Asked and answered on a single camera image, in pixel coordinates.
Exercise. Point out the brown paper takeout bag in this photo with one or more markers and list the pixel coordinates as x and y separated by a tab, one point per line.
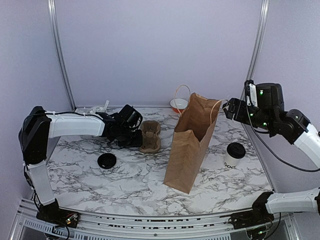
191	137

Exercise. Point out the single white paper cup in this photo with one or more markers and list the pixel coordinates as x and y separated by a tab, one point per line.
230	162

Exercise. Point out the black plastic cup lid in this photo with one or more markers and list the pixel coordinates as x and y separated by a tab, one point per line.
107	161

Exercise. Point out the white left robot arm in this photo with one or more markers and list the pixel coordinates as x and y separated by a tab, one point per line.
41	127

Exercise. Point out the aluminium post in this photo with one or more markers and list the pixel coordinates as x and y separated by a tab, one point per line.
59	52
258	43

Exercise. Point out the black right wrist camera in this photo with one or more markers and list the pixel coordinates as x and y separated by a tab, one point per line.
250	93

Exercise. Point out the front aluminium frame rail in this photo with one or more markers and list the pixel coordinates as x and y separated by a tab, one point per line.
100	226

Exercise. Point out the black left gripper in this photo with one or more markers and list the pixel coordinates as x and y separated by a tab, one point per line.
138	141

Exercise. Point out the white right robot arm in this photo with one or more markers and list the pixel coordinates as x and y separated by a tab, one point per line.
292	149

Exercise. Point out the orange white bowl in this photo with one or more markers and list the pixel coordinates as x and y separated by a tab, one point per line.
178	105

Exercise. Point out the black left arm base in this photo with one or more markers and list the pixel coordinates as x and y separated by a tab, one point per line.
52	213

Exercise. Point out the left rear aluminium post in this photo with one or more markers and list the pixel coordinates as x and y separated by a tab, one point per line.
59	52

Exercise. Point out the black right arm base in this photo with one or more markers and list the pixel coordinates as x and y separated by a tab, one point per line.
256	216

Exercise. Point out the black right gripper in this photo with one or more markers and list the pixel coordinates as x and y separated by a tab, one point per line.
239	116

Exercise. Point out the brown cardboard cup carrier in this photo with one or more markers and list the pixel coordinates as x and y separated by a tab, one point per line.
151	141

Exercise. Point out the right rear aluminium post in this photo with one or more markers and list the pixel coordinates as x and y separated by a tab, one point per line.
258	43

